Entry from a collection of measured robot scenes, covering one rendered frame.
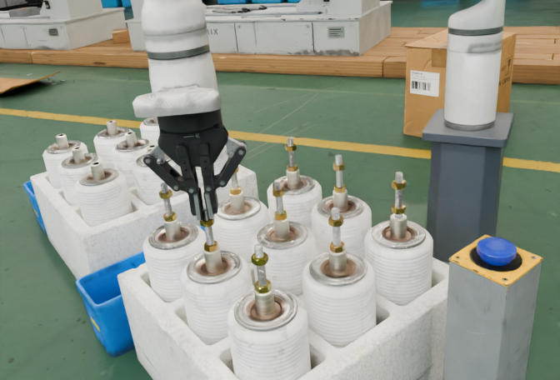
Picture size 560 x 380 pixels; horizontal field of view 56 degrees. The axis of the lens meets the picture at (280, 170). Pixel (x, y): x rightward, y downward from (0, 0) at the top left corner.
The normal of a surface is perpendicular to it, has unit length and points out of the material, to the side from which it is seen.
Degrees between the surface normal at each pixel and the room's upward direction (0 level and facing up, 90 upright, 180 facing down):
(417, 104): 89
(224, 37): 90
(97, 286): 88
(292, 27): 90
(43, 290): 0
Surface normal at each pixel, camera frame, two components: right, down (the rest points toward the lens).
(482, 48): -0.04, 0.41
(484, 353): -0.79, 0.31
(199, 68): 0.62, 0.12
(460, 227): -0.44, 0.40
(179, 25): 0.30, 0.38
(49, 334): -0.08, -0.91
